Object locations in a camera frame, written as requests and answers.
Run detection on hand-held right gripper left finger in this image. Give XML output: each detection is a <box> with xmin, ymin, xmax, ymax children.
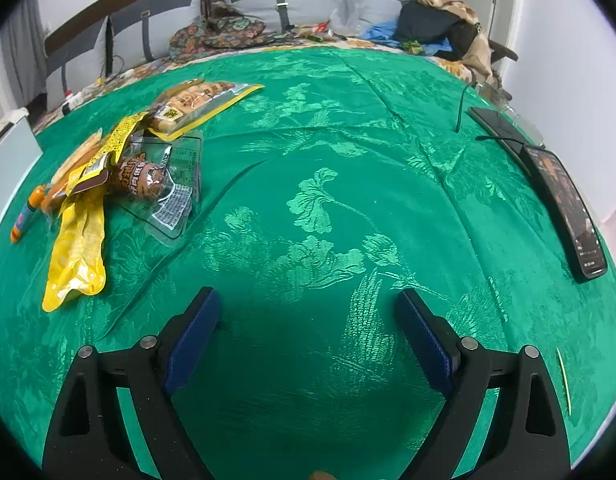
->
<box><xmin>42</xmin><ymin>287</ymin><xmax>223</xmax><ymax>480</ymax></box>

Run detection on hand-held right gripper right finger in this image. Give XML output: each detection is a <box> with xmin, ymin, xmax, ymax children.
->
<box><xmin>394</xmin><ymin>287</ymin><xmax>573</xmax><ymax>480</ymax></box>

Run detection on yellow chicken meat packet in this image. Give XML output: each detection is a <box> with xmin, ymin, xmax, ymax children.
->
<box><xmin>42</xmin><ymin>180</ymin><xmax>108</xmax><ymax>313</ymax></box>

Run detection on round brown snack packet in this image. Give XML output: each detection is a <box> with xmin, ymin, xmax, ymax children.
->
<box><xmin>110</xmin><ymin>130</ymin><xmax>205</xmax><ymax>206</ymax></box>

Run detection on yellow dotted sausage packet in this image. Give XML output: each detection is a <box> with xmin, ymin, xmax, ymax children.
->
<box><xmin>50</xmin><ymin>114</ymin><xmax>151</xmax><ymax>201</ymax></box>

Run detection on yellow-edged brown snack packet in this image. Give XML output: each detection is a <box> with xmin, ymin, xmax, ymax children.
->
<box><xmin>146</xmin><ymin>79</ymin><xmax>265</xmax><ymax>141</ymax></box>

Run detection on clear printed snack packet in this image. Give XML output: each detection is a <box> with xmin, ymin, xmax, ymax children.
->
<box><xmin>132</xmin><ymin>185</ymin><xmax>196</xmax><ymax>249</ymax></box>

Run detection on large black smartphone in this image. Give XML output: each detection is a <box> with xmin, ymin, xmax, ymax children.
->
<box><xmin>520</xmin><ymin>144</ymin><xmax>609</xmax><ymax>281</ymax></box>

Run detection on orange sausage stick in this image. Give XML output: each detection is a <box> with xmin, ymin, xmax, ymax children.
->
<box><xmin>10</xmin><ymin>185</ymin><xmax>46</xmax><ymax>244</ymax></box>

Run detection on green patterned bedspread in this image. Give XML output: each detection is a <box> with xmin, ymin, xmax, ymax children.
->
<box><xmin>0</xmin><ymin>45</ymin><xmax>616</xmax><ymax>480</ymax></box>

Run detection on white panel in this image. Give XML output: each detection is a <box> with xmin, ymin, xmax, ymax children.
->
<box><xmin>0</xmin><ymin>120</ymin><xmax>43</xmax><ymax>256</ymax></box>

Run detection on small white bottle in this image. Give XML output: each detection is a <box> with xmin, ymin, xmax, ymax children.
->
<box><xmin>60</xmin><ymin>91</ymin><xmax>88</xmax><ymax>116</ymax></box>

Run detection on white cloth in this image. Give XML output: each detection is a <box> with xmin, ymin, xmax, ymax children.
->
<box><xmin>0</xmin><ymin>109</ymin><xmax>29</xmax><ymax>142</ymax></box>

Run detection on dark brown bar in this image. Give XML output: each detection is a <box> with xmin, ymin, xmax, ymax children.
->
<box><xmin>488</xmin><ymin>40</ymin><xmax>519</xmax><ymax>63</ymax></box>

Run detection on dark floral cloth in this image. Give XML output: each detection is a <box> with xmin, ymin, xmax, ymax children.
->
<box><xmin>168</xmin><ymin>2</ymin><xmax>301</xmax><ymax>63</ymax></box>

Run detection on blue cloth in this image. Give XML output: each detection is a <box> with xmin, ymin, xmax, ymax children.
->
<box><xmin>360</xmin><ymin>21</ymin><xmax>453</xmax><ymax>56</ymax></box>

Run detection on small colourful wrappers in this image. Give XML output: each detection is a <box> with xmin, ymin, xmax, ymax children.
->
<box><xmin>295</xmin><ymin>20</ymin><xmax>349</xmax><ymax>42</ymax></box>

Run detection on grey curtain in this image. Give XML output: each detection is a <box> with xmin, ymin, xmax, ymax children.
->
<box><xmin>0</xmin><ymin>0</ymin><xmax>48</xmax><ymax>126</ymax></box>

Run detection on brown headboard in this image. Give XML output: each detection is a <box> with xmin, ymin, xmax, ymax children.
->
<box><xmin>44</xmin><ymin>0</ymin><xmax>433</xmax><ymax>56</ymax></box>

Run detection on black bag with clothes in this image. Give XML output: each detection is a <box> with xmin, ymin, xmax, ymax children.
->
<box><xmin>418</xmin><ymin>0</ymin><xmax>500</xmax><ymax>83</ymax></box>

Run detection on clear plastic bag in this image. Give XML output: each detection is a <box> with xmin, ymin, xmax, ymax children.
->
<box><xmin>330</xmin><ymin>0</ymin><xmax>373</xmax><ymax>36</ymax></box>

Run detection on black phone cable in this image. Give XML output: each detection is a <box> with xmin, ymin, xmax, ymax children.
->
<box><xmin>455</xmin><ymin>82</ymin><xmax>476</xmax><ymax>133</ymax></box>

